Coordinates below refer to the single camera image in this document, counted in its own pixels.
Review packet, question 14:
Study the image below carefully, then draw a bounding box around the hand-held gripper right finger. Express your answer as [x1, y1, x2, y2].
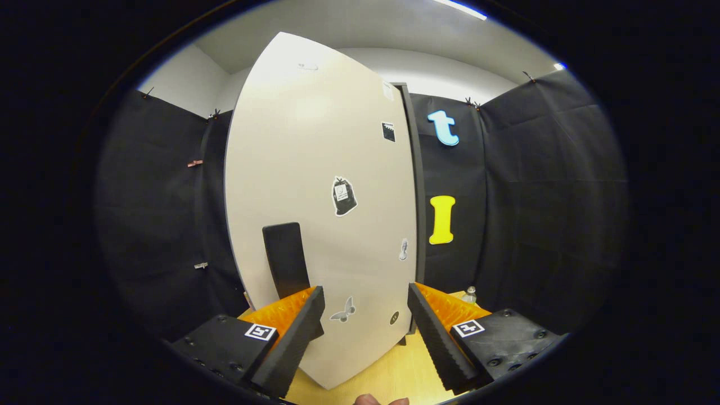
[407, 282, 563, 394]

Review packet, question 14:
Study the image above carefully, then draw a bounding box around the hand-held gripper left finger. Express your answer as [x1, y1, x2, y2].
[172, 286, 326, 399]

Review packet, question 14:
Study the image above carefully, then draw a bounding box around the black door handle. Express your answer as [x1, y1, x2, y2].
[262, 222, 312, 301]

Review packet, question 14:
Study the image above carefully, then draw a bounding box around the beige shoe cabinet door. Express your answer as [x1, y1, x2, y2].
[224, 31, 420, 390]

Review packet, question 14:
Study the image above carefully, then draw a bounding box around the black backdrop cloth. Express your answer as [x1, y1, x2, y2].
[96, 70, 628, 345]

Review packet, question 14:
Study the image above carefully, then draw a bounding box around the ceiling light strip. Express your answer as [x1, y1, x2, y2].
[433, 0, 488, 21]

